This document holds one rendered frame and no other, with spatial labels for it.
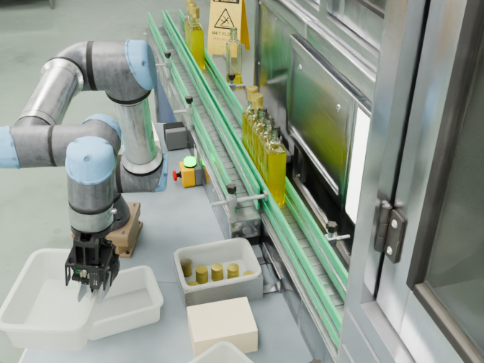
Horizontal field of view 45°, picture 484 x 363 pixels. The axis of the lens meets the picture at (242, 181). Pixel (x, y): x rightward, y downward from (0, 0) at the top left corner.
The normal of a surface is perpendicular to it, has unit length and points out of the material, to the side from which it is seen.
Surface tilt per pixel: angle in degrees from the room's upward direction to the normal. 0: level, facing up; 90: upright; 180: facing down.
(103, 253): 7
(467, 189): 90
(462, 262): 90
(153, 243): 0
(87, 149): 7
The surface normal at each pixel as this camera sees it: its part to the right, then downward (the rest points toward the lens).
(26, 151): 0.07, 0.29
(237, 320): 0.00, -0.83
